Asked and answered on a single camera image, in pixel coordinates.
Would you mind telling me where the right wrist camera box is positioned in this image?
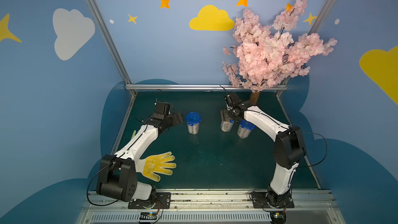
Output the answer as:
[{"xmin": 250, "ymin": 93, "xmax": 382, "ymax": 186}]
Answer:
[{"xmin": 224, "ymin": 92, "xmax": 241, "ymax": 111}]

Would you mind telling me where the front aluminium rail frame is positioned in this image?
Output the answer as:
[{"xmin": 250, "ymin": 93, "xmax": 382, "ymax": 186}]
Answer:
[{"xmin": 77, "ymin": 189, "xmax": 345, "ymax": 224}]

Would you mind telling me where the right aluminium corner post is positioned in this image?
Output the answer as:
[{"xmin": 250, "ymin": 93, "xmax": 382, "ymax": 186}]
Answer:
[{"xmin": 275, "ymin": 0, "xmax": 349, "ymax": 97}]

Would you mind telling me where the horizontal aluminium back rail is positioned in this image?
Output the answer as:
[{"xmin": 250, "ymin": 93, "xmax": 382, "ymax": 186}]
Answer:
[{"xmin": 125, "ymin": 83, "xmax": 288, "ymax": 92}]

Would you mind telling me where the clear blue-lid container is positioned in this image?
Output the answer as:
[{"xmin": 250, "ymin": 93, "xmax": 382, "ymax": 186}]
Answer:
[
  {"xmin": 237, "ymin": 119, "xmax": 256, "ymax": 139},
  {"xmin": 186, "ymin": 112, "xmax": 201, "ymax": 135},
  {"xmin": 220, "ymin": 118, "xmax": 235, "ymax": 132}
]

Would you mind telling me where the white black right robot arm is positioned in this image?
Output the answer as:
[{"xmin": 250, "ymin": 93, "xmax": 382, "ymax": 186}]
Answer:
[{"xmin": 227, "ymin": 102, "xmax": 307, "ymax": 208}]

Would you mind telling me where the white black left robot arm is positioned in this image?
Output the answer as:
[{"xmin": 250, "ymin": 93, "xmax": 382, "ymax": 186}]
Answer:
[{"xmin": 96, "ymin": 112, "xmax": 183, "ymax": 208}]

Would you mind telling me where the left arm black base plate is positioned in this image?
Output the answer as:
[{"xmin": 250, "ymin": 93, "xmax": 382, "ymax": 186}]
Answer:
[{"xmin": 127, "ymin": 192, "xmax": 171, "ymax": 209}]

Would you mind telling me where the yellow white work glove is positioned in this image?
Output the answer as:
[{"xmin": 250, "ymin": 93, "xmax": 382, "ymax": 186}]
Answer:
[{"xmin": 136, "ymin": 151, "xmax": 177, "ymax": 182}]

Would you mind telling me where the aluminium corner post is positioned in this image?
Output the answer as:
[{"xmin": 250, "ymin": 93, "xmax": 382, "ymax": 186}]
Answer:
[
  {"xmin": 275, "ymin": 0, "xmax": 349, "ymax": 97},
  {"xmin": 85, "ymin": 0, "xmax": 136, "ymax": 97}
]

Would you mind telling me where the left aluminium corner post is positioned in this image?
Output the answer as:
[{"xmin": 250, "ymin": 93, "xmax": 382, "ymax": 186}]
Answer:
[{"xmin": 85, "ymin": 0, "xmax": 136, "ymax": 97}]

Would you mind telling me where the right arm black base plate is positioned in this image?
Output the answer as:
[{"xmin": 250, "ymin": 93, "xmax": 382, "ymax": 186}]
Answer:
[{"xmin": 249, "ymin": 190, "xmax": 295, "ymax": 209}]

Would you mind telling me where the right small circuit board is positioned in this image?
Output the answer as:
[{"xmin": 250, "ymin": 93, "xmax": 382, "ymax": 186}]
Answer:
[{"xmin": 270, "ymin": 212, "xmax": 287, "ymax": 224}]

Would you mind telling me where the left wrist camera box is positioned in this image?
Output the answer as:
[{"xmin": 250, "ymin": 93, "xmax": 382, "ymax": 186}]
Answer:
[{"xmin": 154, "ymin": 102, "xmax": 171, "ymax": 116}]

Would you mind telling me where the green plastic garden fork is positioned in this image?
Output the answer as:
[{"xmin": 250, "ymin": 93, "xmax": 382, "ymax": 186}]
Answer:
[{"xmin": 131, "ymin": 130, "xmax": 137, "ymax": 140}]

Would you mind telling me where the small circuit board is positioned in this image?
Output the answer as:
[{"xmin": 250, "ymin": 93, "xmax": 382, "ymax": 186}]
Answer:
[
  {"xmin": 270, "ymin": 212, "xmax": 287, "ymax": 224},
  {"xmin": 138, "ymin": 212, "xmax": 158, "ymax": 224}
]

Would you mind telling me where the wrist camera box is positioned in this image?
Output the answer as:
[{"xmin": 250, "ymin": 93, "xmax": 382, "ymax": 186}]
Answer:
[
  {"xmin": 224, "ymin": 92, "xmax": 241, "ymax": 111},
  {"xmin": 154, "ymin": 102, "xmax": 171, "ymax": 116}
]

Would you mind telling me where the left small circuit board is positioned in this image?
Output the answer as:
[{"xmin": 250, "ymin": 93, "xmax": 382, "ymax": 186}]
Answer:
[{"xmin": 138, "ymin": 212, "xmax": 158, "ymax": 224}]

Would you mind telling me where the pink artificial blossom tree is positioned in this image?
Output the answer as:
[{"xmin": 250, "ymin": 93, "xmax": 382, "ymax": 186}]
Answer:
[{"xmin": 222, "ymin": 0, "xmax": 337, "ymax": 105}]

